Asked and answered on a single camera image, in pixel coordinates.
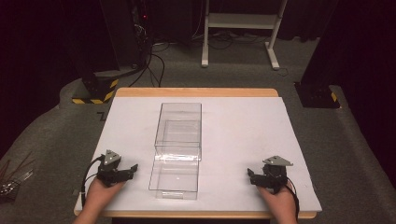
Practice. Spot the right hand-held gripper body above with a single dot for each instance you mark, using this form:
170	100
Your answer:
275	174

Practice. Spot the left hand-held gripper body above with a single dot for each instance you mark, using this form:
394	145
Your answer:
110	168

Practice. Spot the clear plastic drawer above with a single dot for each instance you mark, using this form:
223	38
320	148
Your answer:
174	177

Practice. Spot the clear plastic drawer case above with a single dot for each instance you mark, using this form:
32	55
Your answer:
179	130

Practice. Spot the person's left hand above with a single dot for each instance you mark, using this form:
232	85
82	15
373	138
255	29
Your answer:
101	194

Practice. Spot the person's right hand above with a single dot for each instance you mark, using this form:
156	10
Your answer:
278	203

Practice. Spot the white paper sheet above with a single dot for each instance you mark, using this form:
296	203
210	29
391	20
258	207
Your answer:
243	140

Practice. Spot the black stand with striped base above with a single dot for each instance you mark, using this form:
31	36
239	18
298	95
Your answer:
96	84

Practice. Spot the black stand base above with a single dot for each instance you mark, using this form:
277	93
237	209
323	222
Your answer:
317	95

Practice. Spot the wooden table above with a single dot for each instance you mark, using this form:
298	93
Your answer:
196	92

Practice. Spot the dark electronics rack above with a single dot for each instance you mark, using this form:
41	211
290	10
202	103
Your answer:
141	18

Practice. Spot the white metal stand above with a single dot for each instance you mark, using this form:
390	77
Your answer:
239	21

